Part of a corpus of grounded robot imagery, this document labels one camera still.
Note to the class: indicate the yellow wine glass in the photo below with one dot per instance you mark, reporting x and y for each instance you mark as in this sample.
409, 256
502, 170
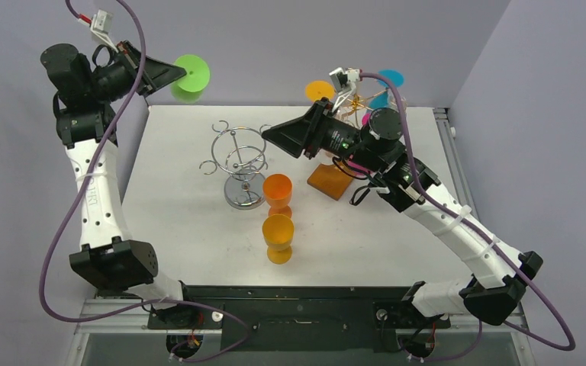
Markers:
278, 231
318, 90

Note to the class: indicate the gold wire glass rack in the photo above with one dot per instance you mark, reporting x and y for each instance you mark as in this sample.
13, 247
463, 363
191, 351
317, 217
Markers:
332, 180

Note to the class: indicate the dark orange wine glass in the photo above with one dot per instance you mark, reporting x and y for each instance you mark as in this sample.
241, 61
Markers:
277, 189

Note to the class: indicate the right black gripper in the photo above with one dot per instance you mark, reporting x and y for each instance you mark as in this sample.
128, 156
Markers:
313, 131

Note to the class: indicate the pink wine glass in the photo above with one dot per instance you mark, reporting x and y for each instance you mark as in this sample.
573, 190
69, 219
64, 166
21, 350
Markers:
358, 169

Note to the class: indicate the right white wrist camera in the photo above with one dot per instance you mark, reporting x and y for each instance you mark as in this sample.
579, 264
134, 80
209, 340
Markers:
345, 83

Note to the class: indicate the silver wire glass rack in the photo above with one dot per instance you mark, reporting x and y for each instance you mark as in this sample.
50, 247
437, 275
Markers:
240, 153

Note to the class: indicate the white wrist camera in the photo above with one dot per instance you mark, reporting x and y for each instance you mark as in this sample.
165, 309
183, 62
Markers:
100, 29
345, 83

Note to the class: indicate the yellow wine glass front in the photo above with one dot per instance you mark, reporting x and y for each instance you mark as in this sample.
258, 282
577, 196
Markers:
278, 231

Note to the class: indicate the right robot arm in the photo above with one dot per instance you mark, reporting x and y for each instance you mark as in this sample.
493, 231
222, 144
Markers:
500, 273

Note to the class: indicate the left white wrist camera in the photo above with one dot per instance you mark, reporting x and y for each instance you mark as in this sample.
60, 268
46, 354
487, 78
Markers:
100, 29

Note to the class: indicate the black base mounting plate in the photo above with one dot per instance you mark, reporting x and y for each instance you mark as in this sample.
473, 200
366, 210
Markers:
291, 319

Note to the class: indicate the green wine glass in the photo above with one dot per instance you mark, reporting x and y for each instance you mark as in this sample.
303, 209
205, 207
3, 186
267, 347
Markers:
189, 88

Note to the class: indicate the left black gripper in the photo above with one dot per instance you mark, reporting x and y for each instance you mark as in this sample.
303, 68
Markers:
157, 73

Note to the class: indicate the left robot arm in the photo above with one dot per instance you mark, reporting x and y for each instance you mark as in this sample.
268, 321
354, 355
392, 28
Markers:
109, 258

